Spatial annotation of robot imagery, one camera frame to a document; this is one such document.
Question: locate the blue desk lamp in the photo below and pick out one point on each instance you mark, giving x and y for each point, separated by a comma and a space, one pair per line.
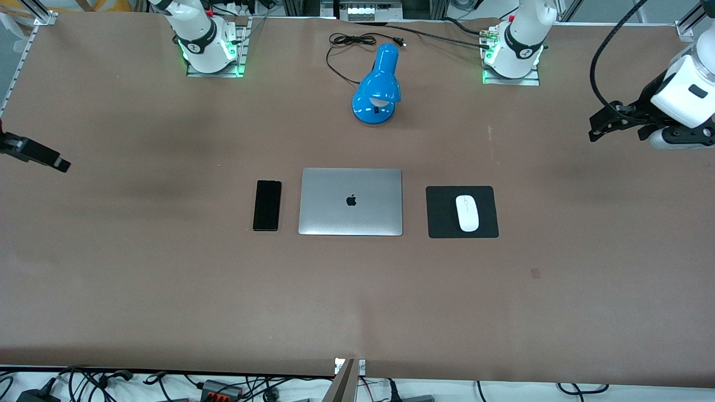
380, 78

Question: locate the black power adapter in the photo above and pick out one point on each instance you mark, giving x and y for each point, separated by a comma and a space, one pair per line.
36, 396

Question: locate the white computer mouse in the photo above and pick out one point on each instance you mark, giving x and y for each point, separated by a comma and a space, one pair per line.
467, 215

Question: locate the white stand bracket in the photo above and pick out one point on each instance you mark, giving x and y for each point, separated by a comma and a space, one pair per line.
362, 367

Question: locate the black smartphone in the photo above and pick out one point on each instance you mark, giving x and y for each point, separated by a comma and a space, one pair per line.
267, 206

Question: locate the white power strip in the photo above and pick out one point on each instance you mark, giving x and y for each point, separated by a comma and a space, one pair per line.
361, 12

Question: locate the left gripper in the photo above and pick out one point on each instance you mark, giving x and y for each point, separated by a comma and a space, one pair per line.
644, 104

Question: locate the black box orange terminals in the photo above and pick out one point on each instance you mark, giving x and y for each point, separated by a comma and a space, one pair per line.
220, 391

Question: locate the yellow object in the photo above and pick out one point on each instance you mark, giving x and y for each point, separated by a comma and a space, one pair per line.
114, 4

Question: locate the aluminium frame profile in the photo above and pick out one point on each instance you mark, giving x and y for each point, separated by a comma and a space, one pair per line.
698, 14

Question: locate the silver table corner bracket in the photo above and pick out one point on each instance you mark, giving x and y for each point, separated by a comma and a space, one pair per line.
684, 29
46, 18

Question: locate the silver closed laptop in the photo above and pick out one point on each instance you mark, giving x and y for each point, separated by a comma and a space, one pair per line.
335, 206

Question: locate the black plug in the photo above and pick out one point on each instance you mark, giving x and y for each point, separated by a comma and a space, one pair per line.
394, 391

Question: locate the black mouse pad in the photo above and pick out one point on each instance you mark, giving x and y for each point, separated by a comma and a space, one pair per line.
441, 223

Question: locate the white perforated edge rail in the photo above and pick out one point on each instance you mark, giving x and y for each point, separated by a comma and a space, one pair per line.
17, 67

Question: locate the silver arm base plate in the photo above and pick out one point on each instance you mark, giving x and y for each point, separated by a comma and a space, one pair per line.
511, 81
215, 73

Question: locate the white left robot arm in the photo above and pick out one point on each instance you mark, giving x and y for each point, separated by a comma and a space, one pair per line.
522, 39

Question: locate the grey camera stand post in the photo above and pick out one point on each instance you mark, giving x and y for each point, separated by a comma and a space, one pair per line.
345, 385

